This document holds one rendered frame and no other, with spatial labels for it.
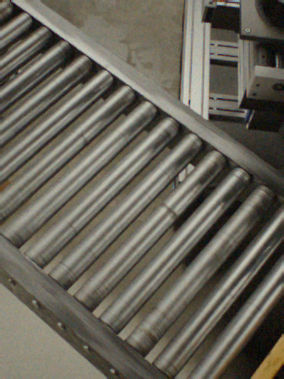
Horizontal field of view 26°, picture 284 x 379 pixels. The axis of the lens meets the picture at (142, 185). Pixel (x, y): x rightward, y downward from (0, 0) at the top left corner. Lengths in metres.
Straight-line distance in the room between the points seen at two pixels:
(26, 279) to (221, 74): 1.31
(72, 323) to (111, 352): 0.09
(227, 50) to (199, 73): 0.16
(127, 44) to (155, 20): 0.18
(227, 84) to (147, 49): 0.47
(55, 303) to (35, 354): 0.81
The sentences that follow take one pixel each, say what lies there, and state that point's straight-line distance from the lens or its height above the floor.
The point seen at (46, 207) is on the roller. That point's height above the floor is 0.80.
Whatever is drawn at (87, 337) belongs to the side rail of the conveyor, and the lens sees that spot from 1.15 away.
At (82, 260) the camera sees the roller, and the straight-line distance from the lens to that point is 1.20.
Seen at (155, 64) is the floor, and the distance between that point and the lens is 2.52.
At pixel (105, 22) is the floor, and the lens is 2.66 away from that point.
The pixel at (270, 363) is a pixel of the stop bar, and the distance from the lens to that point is 1.16.
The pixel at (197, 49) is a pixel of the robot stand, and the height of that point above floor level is 0.23.
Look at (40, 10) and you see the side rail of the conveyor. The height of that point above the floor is 0.80.
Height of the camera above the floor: 1.91
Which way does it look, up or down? 60 degrees down
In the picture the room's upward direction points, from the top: 11 degrees clockwise
